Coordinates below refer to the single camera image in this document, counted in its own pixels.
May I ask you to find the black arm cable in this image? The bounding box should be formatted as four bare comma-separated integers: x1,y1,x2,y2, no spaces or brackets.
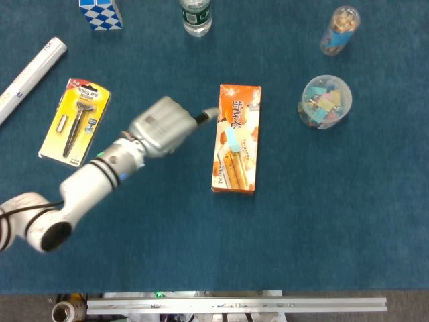
0,200,64,250

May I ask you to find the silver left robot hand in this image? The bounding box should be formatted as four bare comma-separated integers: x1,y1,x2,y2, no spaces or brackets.
128,95,219,159

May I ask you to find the clear jar of binder clips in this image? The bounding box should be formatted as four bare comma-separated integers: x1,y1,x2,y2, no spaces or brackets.
297,74,353,131

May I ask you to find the aluminium profile rail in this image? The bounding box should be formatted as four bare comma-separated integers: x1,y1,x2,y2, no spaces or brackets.
86,297,388,315

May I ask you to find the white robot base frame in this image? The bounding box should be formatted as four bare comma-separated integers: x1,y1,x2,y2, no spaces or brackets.
103,290,286,322

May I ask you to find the clear plastic water bottle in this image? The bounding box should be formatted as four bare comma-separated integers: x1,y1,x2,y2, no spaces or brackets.
179,0,213,38

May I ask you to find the small light blue paper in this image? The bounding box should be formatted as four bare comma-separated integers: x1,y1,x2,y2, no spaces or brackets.
225,128,242,153

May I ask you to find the blue felt table cloth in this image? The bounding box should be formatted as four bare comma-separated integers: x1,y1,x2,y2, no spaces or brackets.
0,0,429,294

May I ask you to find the clear tube of wooden pegs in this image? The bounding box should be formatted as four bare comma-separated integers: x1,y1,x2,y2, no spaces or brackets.
319,5,361,57

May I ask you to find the white rolled paper tube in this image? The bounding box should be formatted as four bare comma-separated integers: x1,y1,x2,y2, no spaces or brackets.
0,36,68,127

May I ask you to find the orange snack box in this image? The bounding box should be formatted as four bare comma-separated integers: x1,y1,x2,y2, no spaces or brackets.
210,83,263,197

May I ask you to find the razor in yellow blister pack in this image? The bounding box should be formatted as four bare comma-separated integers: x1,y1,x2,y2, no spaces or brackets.
38,78,111,168

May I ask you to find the blue white snake cube puzzle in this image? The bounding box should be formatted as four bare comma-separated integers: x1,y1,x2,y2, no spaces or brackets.
78,0,123,32

